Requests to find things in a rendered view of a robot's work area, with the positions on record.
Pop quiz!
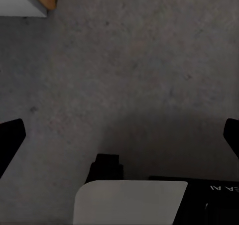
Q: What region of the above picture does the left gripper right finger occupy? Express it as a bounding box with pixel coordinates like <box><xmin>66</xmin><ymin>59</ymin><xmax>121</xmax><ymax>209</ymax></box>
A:
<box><xmin>223</xmin><ymin>118</ymin><xmax>239</xmax><ymax>158</ymax></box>

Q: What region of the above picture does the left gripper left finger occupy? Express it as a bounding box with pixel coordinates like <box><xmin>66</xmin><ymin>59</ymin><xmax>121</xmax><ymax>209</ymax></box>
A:
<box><xmin>0</xmin><ymin>118</ymin><xmax>26</xmax><ymax>178</ymax></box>

